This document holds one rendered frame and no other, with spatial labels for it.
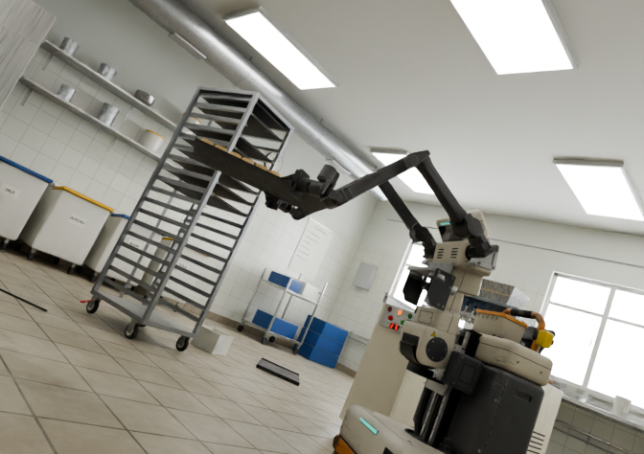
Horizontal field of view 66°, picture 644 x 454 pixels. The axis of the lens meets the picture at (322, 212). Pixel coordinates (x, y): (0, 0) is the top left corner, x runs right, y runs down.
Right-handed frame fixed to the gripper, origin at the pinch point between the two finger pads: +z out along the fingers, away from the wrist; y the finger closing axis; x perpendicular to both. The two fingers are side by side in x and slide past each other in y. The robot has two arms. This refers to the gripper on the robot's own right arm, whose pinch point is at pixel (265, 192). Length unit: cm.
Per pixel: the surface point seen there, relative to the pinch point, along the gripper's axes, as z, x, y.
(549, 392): -274, 117, -23
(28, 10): 2, -321, 93
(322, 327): -490, -205, -52
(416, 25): -128, -41, 198
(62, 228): -116, -310, -64
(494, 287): -190, 69, 27
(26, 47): -8, -313, 64
